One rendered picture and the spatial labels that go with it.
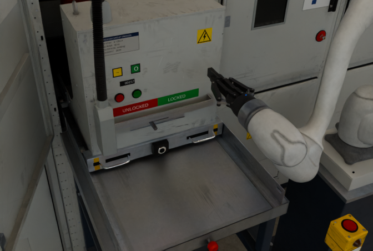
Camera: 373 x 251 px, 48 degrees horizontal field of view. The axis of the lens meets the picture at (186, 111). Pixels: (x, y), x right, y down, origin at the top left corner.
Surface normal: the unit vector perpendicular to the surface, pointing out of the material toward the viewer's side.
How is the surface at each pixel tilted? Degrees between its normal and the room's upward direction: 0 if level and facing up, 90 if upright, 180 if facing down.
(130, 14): 0
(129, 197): 0
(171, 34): 90
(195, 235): 0
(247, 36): 90
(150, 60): 90
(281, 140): 41
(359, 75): 90
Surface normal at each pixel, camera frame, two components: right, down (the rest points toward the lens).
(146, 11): 0.03, -0.81
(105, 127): 0.43, 0.54
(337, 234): -0.90, 0.23
